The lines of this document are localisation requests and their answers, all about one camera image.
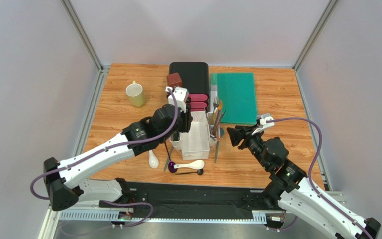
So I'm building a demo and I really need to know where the white ceramic spoon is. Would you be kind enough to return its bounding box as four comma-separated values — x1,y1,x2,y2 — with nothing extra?
148,150,159,169
173,160,205,170

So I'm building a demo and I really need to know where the teal plastic knife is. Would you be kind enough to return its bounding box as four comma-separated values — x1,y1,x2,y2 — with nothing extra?
163,146,174,172

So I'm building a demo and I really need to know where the purple metal spoon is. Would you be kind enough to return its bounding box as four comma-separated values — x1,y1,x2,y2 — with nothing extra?
163,142,174,172

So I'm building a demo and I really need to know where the white perforated utensil caddy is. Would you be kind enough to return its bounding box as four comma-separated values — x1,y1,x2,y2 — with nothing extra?
170,111,217,161

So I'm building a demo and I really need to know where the gold handled knife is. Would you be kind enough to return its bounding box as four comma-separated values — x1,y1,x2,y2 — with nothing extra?
214,98,223,124

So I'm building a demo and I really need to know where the large silver fork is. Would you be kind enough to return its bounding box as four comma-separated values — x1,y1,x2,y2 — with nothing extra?
211,96,220,125

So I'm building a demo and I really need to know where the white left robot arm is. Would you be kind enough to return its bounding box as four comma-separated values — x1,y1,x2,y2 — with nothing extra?
44,87,193,211

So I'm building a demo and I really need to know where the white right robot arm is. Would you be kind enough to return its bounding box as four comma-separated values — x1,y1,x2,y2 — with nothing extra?
227,113,381,239

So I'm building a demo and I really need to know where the yellow-green mug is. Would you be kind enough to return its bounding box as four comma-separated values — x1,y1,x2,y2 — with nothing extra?
125,81,146,107

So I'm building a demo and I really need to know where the brown relay block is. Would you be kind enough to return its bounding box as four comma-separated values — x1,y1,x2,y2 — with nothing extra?
166,73,183,88

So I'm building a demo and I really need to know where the teal plastic spoon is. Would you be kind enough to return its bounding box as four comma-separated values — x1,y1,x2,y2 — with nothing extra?
214,128,224,163

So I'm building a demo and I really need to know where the black and pink drawer box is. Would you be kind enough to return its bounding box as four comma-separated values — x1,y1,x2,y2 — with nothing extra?
169,62,210,111

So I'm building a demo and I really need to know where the black small spoon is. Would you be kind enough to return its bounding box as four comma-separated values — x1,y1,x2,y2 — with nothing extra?
176,169,204,176

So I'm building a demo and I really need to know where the teal cutting mat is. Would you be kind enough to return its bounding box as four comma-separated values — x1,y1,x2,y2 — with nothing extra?
210,72,258,125

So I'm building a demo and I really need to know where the black mounting rail base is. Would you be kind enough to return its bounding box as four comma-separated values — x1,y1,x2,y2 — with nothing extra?
96,180,296,220

